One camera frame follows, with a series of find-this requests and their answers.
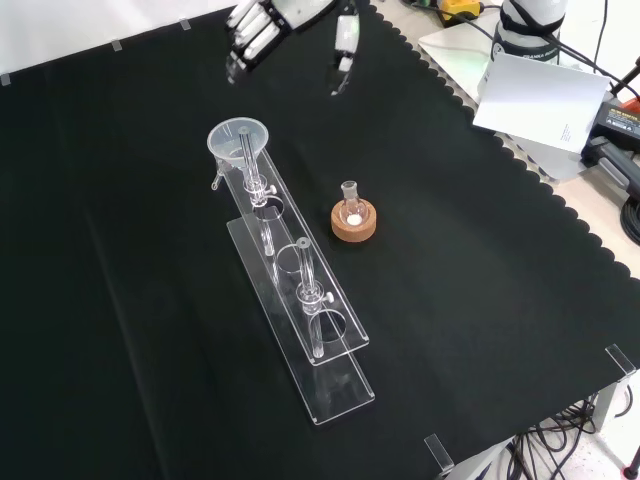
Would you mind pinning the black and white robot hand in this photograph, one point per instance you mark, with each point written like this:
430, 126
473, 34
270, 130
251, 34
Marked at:
260, 30

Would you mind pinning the clear plastic funnel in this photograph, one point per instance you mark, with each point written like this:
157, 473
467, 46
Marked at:
225, 144

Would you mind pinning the clear acrylic funnel stand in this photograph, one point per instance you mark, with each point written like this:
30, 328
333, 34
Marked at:
345, 395

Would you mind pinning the clear cloth clip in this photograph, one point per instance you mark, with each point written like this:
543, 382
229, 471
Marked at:
439, 452
5, 80
184, 24
116, 45
621, 360

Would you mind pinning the small round-bottom glass flask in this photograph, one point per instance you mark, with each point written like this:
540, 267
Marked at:
350, 192

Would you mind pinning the pale board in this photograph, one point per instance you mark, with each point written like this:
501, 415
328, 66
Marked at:
450, 55

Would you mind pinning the yellow stop button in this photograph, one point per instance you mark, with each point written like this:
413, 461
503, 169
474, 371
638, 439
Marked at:
462, 7

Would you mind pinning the white card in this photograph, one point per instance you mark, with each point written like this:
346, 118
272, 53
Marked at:
540, 100

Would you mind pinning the black cloth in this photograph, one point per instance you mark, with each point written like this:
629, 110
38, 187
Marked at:
450, 300

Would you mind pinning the black power adapter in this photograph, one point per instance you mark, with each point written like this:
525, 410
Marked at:
617, 120

